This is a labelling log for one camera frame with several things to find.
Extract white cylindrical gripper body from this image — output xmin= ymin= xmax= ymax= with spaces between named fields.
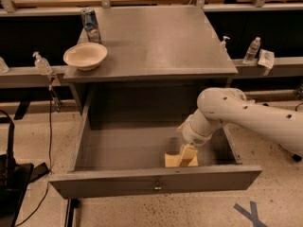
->
xmin=177 ymin=113 xmax=214 ymax=147

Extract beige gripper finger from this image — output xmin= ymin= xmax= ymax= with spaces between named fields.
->
xmin=177 ymin=145 xmax=187 ymax=166
xmin=186 ymin=145 xmax=198 ymax=162

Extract yellow sponge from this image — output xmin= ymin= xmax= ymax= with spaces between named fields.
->
xmin=165 ymin=153 xmax=198 ymax=167

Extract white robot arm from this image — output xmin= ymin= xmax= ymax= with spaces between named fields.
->
xmin=178 ymin=88 xmax=303 ymax=157

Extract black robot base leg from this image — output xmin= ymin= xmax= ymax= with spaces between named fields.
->
xmin=293 ymin=154 xmax=302 ymax=162

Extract metal drawer knob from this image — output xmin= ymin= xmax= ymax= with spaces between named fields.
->
xmin=153 ymin=182 xmax=162 ymax=191

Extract grey open top drawer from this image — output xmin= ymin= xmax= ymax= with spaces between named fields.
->
xmin=50 ymin=87 xmax=261 ymax=199

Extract grey cabinet with counter top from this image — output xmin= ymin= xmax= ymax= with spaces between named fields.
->
xmin=64 ymin=6 xmax=237 ymax=111

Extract small pump bottle right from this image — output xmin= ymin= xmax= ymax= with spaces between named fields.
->
xmin=221 ymin=36 xmax=230 ymax=51

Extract clear plastic water bottle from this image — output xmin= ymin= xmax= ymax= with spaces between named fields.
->
xmin=243 ymin=37 xmax=260 ymax=63

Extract white ceramic bowl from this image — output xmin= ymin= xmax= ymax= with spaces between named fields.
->
xmin=63 ymin=43 xmax=107 ymax=71

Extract blue and silver drink can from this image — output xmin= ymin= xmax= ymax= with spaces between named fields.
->
xmin=80 ymin=8 xmax=101 ymax=44

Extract clear pump bottle left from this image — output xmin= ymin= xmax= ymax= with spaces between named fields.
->
xmin=33 ymin=51 xmax=52 ymax=76

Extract black stand base left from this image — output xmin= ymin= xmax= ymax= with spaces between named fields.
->
xmin=0 ymin=110 xmax=50 ymax=227

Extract black cable on floor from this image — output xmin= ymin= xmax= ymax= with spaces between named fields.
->
xmin=14 ymin=84 xmax=55 ymax=227

